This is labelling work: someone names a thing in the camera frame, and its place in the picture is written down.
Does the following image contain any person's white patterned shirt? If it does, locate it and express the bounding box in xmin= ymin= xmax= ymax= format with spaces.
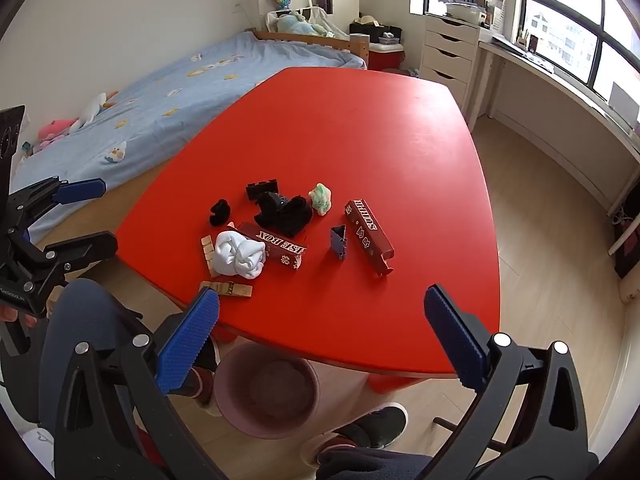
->
xmin=20 ymin=425 xmax=56 ymax=461

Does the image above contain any blue-grey triangular tube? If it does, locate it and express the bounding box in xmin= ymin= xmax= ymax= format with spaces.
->
xmin=328 ymin=225 xmax=348 ymax=261

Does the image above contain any green blue plush toy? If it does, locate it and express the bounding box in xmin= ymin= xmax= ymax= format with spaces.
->
xmin=265 ymin=10 xmax=336 ymax=38

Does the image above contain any long dark red box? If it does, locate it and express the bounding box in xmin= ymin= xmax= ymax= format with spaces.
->
xmin=343 ymin=199 xmax=395 ymax=277

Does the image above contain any black shoe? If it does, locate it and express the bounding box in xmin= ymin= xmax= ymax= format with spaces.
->
xmin=332 ymin=405 xmax=408 ymax=451

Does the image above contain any white drawer unit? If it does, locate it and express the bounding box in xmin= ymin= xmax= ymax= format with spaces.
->
xmin=419 ymin=12 xmax=481 ymax=116

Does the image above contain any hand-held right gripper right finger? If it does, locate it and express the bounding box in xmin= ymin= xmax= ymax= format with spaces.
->
xmin=424 ymin=284 xmax=601 ymax=480

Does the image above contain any dark red printed box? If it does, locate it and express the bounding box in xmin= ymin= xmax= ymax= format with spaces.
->
xmin=235 ymin=221 xmax=308 ymax=272

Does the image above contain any bed with blue sheet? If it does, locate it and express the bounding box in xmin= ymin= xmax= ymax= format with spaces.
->
xmin=10 ymin=30 xmax=370 ymax=246

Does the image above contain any black scrunchie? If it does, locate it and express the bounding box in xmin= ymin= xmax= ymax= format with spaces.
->
xmin=254 ymin=191 xmax=314 ymax=237

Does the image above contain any black storage box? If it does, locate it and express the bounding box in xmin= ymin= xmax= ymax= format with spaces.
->
xmin=349 ymin=22 xmax=403 ymax=46

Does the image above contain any red storage box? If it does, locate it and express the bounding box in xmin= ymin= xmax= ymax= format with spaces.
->
xmin=369 ymin=42 xmax=405 ymax=73

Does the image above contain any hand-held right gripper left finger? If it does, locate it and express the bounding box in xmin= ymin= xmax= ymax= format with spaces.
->
xmin=55 ymin=289 xmax=223 ymax=480

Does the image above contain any green white ball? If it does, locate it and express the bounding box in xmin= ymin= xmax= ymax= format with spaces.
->
xmin=308 ymin=183 xmax=333 ymax=216

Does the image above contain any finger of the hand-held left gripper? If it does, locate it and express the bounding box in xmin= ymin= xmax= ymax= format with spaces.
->
xmin=7 ymin=176 xmax=107 ymax=233
xmin=30 ymin=231 xmax=120 ymax=286

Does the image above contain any wooden segmented strip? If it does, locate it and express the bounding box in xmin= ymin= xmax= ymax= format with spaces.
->
xmin=201 ymin=234 xmax=221 ymax=278

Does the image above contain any black framed window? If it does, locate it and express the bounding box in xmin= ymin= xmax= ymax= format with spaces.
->
xmin=409 ymin=0 xmax=640 ymax=126

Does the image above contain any person's right leg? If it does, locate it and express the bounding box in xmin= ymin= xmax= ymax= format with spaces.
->
xmin=317 ymin=447 xmax=451 ymax=480

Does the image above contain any white crumpled tissue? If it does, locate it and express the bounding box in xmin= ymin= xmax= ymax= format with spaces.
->
xmin=214 ymin=230 xmax=266 ymax=280

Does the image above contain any black toothed block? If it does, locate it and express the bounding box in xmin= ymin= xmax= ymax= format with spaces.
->
xmin=245 ymin=178 xmax=279 ymax=201

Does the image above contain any person's left hand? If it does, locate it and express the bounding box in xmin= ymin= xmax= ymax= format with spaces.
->
xmin=0 ymin=305 xmax=38 ymax=330

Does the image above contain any red table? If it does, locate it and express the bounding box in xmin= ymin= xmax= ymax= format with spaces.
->
xmin=114 ymin=67 xmax=501 ymax=395

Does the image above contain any small black curled piece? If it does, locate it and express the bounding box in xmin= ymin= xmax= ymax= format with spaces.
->
xmin=208 ymin=200 xmax=232 ymax=227

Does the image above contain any white plush toy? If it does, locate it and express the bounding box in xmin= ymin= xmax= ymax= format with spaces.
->
xmin=70 ymin=92 xmax=118 ymax=133

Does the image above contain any white rectangular board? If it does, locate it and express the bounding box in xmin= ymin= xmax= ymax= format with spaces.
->
xmin=607 ymin=82 xmax=640 ymax=128

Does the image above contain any pink plush toy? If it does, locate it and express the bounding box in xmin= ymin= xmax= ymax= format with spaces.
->
xmin=34 ymin=119 xmax=81 ymax=153

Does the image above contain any wooden clothespin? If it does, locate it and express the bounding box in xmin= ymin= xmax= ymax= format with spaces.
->
xmin=199 ymin=281 xmax=254 ymax=301

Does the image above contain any pink trash bin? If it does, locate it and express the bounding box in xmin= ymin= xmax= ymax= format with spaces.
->
xmin=212 ymin=342 xmax=321 ymax=441

